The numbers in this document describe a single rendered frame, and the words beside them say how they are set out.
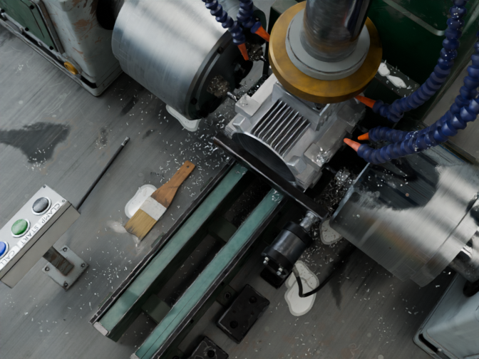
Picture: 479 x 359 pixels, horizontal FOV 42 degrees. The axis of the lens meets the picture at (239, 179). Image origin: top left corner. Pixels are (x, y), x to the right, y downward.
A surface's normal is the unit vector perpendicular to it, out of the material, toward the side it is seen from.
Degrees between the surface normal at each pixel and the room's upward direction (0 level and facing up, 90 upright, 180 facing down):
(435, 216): 25
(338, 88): 0
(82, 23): 90
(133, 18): 36
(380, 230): 58
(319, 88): 0
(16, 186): 0
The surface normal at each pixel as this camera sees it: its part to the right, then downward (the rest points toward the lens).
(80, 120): 0.03, -0.34
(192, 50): -0.27, 0.04
